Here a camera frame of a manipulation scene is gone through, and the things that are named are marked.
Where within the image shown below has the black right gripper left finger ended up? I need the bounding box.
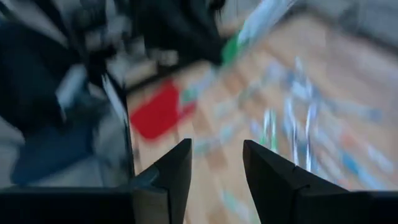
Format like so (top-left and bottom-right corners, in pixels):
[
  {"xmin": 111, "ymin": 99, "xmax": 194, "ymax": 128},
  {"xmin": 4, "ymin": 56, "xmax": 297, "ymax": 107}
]
[{"xmin": 0, "ymin": 138, "xmax": 193, "ymax": 224}]

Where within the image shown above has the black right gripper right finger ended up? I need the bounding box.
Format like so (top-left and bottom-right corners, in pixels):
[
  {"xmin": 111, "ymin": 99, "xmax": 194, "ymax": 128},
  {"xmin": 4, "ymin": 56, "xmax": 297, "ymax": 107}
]
[{"xmin": 243, "ymin": 139, "xmax": 398, "ymax": 224}]

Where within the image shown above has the red cloth mat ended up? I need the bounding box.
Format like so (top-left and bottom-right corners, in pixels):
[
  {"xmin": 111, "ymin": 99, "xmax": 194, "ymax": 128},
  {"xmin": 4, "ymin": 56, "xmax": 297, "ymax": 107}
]
[{"xmin": 129, "ymin": 80, "xmax": 197, "ymax": 141}]

